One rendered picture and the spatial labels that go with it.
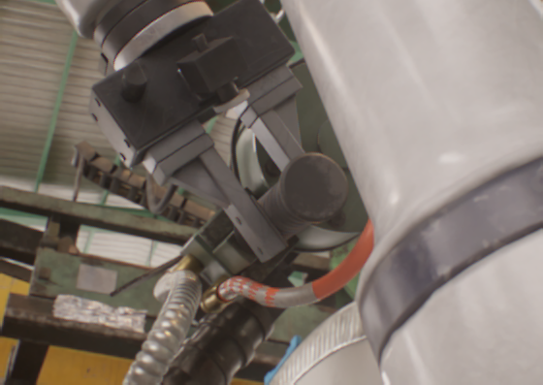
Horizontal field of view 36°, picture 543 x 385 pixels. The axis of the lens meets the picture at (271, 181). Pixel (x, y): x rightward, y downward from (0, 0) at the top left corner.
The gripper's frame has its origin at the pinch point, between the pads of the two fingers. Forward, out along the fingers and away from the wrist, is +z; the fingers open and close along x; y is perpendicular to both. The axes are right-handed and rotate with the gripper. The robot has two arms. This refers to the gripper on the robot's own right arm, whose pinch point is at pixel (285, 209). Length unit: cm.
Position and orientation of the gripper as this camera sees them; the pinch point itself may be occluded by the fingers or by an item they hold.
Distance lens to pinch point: 55.4
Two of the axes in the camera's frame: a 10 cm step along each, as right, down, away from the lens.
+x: 7.7, -5.3, 3.5
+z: 5.8, 8.1, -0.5
